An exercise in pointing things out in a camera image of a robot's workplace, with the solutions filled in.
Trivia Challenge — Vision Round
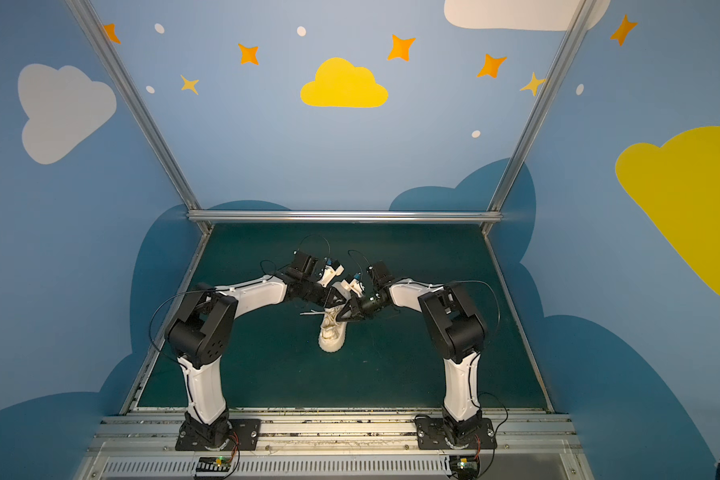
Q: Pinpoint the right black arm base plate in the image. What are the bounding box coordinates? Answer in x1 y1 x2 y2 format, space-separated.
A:
413 415 497 450

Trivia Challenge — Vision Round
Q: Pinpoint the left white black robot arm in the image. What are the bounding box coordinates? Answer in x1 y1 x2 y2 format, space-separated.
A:
165 273 357 451

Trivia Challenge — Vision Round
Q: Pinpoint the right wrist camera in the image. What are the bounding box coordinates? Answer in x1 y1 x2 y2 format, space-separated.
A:
341 261 395 298

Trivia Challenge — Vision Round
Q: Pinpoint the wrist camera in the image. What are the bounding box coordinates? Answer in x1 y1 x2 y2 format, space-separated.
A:
341 261 395 298
287 250 345 287

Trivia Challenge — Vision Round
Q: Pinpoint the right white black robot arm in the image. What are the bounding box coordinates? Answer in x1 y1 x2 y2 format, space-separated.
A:
328 278 487 448

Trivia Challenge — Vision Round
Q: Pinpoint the small circuit board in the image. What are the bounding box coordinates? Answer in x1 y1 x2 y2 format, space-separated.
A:
192 456 234 479
448 456 481 480

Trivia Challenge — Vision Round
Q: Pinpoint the left aluminium frame post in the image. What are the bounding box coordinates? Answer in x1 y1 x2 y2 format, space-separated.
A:
66 0 201 213

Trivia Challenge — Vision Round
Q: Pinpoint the aluminium frame post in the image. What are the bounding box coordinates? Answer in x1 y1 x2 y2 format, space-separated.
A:
481 0 598 240
66 0 201 213

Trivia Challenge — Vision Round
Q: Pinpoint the left small circuit board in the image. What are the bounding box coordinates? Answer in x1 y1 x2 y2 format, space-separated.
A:
192 456 234 479

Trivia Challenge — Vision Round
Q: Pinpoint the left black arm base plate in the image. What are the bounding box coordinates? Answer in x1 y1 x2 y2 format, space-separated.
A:
175 416 261 452

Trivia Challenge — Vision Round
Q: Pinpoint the right aluminium frame post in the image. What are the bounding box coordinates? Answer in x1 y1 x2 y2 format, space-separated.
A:
481 0 598 240

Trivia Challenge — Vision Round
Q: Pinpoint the white shoelace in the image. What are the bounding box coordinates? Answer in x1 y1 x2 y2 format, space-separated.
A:
300 306 343 329

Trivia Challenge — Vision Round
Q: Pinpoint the white knit sneaker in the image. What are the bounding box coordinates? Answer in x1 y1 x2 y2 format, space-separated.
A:
318 306 346 353

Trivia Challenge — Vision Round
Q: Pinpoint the right small circuit board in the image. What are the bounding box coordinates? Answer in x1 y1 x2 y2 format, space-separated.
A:
448 456 481 480

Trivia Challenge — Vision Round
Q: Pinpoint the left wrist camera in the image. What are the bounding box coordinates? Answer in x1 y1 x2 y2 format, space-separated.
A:
287 250 345 287

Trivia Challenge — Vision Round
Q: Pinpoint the front aluminium rail base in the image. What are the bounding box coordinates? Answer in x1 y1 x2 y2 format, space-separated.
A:
75 409 594 479

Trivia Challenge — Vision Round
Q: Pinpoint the rear aluminium frame bar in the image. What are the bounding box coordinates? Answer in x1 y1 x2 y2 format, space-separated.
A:
187 210 502 224

